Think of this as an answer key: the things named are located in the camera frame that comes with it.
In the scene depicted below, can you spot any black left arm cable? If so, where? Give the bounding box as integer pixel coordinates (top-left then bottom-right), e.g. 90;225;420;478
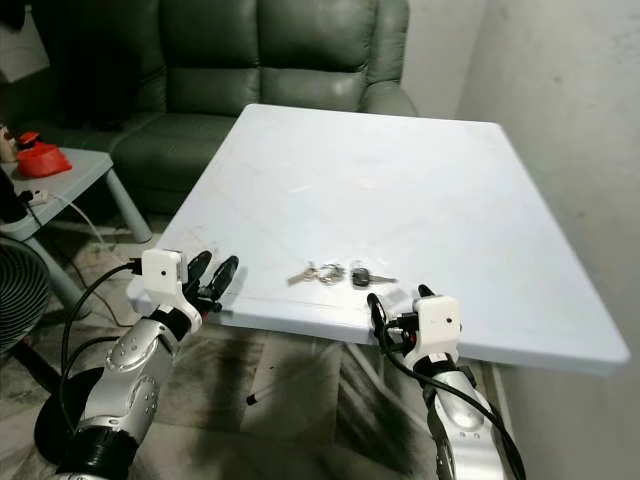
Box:
57;258;144;433

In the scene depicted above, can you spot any dark clothing on sofa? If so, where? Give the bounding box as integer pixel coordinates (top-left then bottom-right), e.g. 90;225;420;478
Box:
24;0;153;132

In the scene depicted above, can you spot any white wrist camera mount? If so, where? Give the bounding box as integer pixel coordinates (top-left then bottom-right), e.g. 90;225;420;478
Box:
141;248;187;302
413;294;463;360

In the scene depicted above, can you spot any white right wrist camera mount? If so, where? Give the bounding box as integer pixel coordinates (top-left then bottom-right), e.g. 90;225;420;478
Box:
413;294;463;360

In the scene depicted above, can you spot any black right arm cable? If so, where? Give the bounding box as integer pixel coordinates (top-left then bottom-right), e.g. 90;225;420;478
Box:
370;330;528;480

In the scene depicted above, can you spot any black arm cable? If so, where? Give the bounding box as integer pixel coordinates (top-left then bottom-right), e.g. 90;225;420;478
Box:
370;330;528;480
57;258;144;433

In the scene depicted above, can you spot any black standing fan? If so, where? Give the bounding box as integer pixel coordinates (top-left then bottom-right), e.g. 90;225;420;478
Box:
0;234;107;467

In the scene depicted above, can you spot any white plastic folding table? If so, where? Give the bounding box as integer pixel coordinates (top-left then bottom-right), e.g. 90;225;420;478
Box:
127;102;634;411

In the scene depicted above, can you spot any red plastic object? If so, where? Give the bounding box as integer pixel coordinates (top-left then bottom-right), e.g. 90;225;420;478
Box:
15;130;74;180

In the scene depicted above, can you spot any small light grey side table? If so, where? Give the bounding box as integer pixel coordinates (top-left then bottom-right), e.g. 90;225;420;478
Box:
0;147;154;313

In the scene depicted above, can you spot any dark green leather sofa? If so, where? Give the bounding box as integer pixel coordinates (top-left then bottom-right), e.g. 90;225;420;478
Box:
0;0;420;217

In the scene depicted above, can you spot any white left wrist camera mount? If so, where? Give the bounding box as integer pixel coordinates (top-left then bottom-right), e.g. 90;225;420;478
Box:
141;248;187;302

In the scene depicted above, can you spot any key bunch with black fob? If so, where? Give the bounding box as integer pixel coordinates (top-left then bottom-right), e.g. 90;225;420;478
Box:
287;261;400;291

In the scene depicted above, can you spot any beige small object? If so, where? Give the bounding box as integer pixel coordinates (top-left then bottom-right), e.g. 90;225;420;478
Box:
0;127;22;164

